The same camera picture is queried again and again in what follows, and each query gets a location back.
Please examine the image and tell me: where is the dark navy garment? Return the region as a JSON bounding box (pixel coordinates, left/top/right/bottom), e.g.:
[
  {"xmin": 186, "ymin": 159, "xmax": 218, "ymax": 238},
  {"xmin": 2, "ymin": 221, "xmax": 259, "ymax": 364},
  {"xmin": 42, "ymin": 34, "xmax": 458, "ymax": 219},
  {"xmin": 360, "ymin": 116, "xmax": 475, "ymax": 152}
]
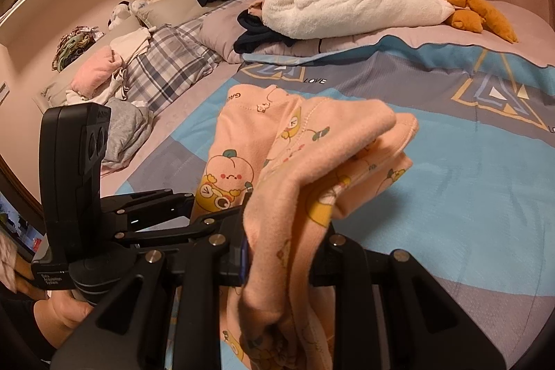
[{"xmin": 233, "ymin": 10, "xmax": 300, "ymax": 55}]

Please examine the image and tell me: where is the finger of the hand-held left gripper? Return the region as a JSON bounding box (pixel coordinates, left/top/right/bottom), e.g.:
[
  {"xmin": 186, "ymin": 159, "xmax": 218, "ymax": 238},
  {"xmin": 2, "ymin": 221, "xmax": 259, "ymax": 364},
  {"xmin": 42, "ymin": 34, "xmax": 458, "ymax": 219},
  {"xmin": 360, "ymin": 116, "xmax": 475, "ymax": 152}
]
[
  {"xmin": 116, "ymin": 208, "xmax": 244, "ymax": 255},
  {"xmin": 102, "ymin": 189, "xmax": 195, "ymax": 231}
]

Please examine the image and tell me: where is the plaid pillow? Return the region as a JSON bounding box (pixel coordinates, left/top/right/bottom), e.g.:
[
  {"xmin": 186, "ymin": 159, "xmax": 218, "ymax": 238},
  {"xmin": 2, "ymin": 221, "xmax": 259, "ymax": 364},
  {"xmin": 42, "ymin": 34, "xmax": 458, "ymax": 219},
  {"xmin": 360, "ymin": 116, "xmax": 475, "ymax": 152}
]
[{"xmin": 117, "ymin": 17, "xmax": 224, "ymax": 117}]

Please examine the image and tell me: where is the small white plush toy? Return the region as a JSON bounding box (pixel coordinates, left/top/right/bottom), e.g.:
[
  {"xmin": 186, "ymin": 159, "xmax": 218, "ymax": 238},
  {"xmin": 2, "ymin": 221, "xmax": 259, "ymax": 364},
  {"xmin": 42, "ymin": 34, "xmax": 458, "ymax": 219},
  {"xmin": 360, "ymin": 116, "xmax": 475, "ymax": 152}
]
[{"xmin": 108, "ymin": 1, "xmax": 131, "ymax": 30}]

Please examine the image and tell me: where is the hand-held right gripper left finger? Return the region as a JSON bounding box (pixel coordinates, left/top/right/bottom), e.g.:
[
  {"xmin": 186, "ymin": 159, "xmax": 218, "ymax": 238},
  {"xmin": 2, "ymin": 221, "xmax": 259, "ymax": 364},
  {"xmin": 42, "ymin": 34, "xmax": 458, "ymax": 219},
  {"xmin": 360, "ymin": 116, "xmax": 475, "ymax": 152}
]
[{"xmin": 54, "ymin": 229, "xmax": 250, "ymax": 370}]

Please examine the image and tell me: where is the person's left hand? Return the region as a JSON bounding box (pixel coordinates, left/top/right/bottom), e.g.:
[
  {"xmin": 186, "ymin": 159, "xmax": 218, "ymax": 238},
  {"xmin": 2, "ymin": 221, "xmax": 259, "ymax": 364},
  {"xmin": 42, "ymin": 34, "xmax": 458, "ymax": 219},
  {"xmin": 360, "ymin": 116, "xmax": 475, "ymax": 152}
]
[{"xmin": 12, "ymin": 266, "xmax": 95, "ymax": 343}]

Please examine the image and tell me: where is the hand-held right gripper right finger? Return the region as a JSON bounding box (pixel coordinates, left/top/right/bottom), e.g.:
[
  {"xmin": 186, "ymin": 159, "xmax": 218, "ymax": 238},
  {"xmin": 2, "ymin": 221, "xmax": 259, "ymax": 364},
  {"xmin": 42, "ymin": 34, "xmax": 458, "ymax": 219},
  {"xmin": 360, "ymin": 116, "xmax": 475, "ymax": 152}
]
[{"xmin": 310, "ymin": 235, "xmax": 507, "ymax": 370}]

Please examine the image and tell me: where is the screen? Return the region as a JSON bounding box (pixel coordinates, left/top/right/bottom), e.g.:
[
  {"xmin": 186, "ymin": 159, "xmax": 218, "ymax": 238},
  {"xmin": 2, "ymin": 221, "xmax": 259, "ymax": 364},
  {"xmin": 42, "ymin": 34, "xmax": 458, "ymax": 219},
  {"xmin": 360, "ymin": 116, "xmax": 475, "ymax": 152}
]
[{"xmin": 0, "ymin": 190, "xmax": 46, "ymax": 262}]

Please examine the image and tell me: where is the pink folded cloth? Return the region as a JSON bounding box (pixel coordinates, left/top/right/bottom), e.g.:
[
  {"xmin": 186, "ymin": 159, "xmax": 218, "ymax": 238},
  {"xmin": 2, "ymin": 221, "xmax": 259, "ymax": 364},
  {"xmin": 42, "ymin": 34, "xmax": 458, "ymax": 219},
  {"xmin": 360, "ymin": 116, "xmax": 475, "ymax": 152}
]
[{"xmin": 70, "ymin": 47, "xmax": 124, "ymax": 98}]

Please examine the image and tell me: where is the white goose plush toy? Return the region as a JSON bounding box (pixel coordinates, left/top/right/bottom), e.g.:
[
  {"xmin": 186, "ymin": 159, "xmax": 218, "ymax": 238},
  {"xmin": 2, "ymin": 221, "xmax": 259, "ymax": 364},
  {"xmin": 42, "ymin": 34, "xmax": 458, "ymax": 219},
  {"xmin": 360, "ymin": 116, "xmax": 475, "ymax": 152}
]
[{"xmin": 262, "ymin": 0, "xmax": 519, "ymax": 43}]

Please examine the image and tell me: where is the pink printed baby pajama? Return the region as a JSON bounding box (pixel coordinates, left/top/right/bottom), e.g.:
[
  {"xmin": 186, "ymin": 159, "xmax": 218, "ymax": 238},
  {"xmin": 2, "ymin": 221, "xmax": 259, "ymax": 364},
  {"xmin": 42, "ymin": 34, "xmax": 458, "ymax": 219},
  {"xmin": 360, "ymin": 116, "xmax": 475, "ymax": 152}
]
[{"xmin": 193, "ymin": 84, "xmax": 420, "ymax": 370}]

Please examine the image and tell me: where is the grey cloth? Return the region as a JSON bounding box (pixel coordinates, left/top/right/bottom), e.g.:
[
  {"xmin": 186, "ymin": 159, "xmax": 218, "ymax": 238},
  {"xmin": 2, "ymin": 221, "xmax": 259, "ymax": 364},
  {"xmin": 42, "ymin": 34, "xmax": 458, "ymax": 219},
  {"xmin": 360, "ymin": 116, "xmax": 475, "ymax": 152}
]
[{"xmin": 101, "ymin": 98, "xmax": 153, "ymax": 173}]

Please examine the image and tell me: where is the pink bed sheet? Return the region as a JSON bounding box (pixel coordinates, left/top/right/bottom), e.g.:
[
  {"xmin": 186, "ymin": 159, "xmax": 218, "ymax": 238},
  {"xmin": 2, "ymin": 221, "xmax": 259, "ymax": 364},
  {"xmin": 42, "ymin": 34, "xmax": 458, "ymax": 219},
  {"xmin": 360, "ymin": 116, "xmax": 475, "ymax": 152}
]
[{"xmin": 100, "ymin": 0, "xmax": 555, "ymax": 180}]

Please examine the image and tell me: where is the floral patterned cloth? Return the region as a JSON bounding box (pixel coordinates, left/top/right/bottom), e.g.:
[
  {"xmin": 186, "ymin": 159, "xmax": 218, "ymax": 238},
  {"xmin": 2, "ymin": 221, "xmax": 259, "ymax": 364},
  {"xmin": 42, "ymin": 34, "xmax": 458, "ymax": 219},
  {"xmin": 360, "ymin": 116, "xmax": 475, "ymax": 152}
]
[{"xmin": 52, "ymin": 25, "xmax": 105, "ymax": 71}]

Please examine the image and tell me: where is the pinkish grey pillow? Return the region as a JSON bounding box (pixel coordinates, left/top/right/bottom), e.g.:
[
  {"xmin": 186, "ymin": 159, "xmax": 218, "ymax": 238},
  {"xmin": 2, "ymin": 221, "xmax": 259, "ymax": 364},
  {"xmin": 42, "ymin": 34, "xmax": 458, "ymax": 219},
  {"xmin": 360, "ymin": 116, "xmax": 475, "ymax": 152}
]
[{"xmin": 199, "ymin": 0, "xmax": 322, "ymax": 65}]

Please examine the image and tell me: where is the white cloth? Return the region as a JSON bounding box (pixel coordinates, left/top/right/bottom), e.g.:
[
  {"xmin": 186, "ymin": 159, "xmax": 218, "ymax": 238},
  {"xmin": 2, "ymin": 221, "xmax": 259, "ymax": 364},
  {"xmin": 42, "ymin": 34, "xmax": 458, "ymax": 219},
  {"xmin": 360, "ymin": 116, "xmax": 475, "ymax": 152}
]
[{"xmin": 109, "ymin": 27, "xmax": 152, "ymax": 65}]

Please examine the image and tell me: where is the blue grey printed blanket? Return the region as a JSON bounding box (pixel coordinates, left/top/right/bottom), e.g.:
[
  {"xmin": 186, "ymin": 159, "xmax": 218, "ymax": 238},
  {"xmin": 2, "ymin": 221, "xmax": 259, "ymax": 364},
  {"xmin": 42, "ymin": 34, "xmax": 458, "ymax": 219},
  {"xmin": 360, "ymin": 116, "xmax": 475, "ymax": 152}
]
[{"xmin": 126, "ymin": 21, "xmax": 555, "ymax": 370}]

